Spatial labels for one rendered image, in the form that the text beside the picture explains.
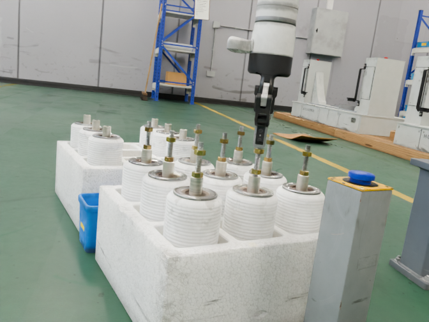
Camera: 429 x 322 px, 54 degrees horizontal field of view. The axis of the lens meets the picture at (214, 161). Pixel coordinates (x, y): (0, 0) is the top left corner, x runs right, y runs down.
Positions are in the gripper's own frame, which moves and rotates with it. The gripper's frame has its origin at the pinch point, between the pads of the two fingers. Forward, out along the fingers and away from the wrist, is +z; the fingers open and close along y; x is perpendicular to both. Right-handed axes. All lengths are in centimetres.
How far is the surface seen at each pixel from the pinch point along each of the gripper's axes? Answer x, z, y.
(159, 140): 34, 12, 55
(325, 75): -55, -27, 481
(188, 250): 8.2, 17.3, -14.7
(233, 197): 3.0, 10.9, -3.6
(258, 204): -1.4, 11.1, -4.6
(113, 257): 26.1, 28.4, 1.2
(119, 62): 260, -15, 588
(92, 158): 46, 16, 31
